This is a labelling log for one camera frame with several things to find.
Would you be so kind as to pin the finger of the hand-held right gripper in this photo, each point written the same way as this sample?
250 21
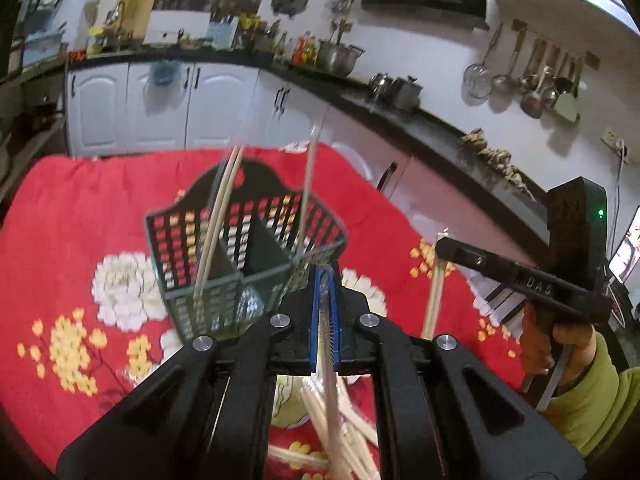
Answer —
475 260

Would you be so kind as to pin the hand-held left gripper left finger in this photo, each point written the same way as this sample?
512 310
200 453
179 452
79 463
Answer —
315 320

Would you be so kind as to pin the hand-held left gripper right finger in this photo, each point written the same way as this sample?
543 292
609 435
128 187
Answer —
337 330

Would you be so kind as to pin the wooden chopstick pair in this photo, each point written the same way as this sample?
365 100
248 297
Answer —
330 410
232 192
219 217
434 290
307 185

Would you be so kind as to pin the dark green utensil basket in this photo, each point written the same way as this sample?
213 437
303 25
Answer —
175 240

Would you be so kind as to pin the person's right forearm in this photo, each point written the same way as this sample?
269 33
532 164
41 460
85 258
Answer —
600 400

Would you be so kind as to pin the hanging steel utensils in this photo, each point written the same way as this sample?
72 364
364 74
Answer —
342 1

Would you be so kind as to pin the person's right hand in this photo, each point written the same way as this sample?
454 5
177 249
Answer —
575 342

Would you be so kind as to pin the lit screen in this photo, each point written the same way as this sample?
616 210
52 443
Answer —
627 257

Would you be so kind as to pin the ginger roots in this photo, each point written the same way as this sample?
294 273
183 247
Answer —
492 155

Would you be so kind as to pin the pile of wrapped chopsticks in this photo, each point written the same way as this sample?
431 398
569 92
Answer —
360 435

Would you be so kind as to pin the black kitchen countertop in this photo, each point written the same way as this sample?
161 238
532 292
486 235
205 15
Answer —
440 130

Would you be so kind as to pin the row of hanging steel ladles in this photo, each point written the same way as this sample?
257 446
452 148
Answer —
532 100

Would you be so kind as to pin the steel pot with lid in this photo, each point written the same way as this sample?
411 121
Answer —
407 94

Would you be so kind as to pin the steel kettle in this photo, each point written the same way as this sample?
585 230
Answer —
381 85

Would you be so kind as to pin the large steel pot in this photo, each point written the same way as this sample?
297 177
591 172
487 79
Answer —
340 57

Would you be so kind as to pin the red floral tablecloth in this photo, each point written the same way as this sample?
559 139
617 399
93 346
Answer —
75 210

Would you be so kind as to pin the row of condiment bottles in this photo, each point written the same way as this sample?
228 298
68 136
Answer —
305 49

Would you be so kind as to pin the blue plastic bag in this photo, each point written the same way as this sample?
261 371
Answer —
162 72

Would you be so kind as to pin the pale blue knife block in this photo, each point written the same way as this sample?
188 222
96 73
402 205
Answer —
220 34

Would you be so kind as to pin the white base cabinets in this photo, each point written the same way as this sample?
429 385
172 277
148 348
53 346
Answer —
100 105

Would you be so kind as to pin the round steel lid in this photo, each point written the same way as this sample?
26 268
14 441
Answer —
289 0

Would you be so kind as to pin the yellow container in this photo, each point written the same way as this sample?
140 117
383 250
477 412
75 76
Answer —
95 40

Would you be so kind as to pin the wooden cutting board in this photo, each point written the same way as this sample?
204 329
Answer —
137 5

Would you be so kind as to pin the steel faucet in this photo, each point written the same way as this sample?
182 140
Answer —
116 15

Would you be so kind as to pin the pale blue plastic container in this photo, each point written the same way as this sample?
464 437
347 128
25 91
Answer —
42 45

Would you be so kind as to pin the wall socket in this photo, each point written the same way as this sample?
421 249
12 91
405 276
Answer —
612 139

